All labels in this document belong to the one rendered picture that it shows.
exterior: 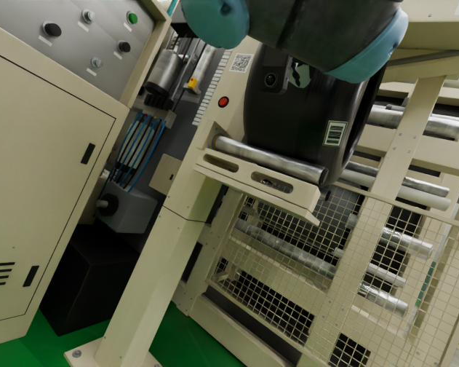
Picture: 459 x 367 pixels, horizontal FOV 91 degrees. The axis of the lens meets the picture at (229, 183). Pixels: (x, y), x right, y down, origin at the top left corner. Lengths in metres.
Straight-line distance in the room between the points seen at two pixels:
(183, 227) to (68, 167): 0.42
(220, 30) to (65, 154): 0.69
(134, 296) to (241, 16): 0.89
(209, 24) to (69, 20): 0.67
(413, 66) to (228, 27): 1.10
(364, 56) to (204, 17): 0.16
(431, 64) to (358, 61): 1.04
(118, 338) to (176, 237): 0.42
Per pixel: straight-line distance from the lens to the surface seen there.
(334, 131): 0.58
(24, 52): 0.82
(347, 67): 0.29
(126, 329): 1.00
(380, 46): 0.29
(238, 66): 0.93
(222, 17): 0.27
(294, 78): 0.54
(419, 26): 1.27
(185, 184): 0.83
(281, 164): 0.61
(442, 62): 1.33
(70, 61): 0.90
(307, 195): 0.56
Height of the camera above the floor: 0.77
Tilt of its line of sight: 2 degrees up
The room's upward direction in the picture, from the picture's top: 24 degrees clockwise
